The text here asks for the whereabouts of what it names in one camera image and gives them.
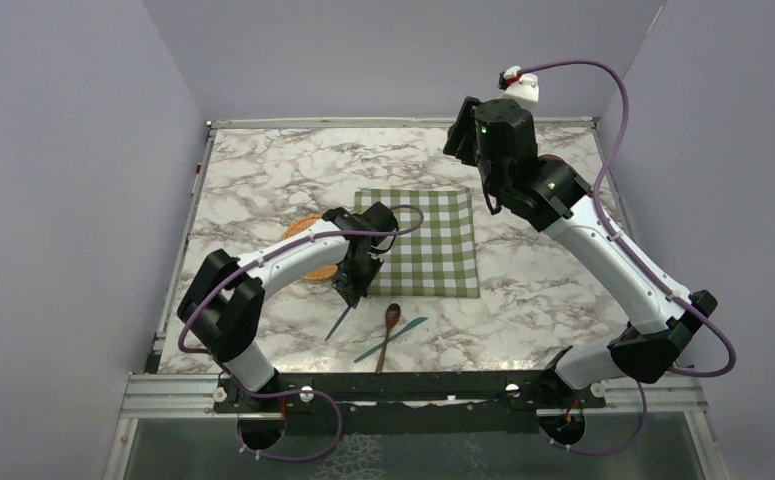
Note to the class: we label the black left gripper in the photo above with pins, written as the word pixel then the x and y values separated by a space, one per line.
pixel 353 292

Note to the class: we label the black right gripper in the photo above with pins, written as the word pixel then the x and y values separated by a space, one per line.
pixel 462 132

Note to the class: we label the dark blue knife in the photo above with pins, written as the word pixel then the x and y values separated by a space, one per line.
pixel 338 322

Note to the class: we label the brown handled utensil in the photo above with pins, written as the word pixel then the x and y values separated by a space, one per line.
pixel 392 318

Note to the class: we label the blue handled utensil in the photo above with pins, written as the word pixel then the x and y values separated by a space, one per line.
pixel 394 336

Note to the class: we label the green white checkered cloth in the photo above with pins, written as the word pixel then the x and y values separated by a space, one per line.
pixel 437 259

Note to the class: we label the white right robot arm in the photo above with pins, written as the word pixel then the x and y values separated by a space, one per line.
pixel 663 316

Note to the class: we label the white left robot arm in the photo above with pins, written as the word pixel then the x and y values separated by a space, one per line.
pixel 223 304

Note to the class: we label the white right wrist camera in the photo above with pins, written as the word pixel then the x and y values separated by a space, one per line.
pixel 520 87

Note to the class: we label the aluminium mounting rail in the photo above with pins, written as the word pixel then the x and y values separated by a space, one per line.
pixel 203 396

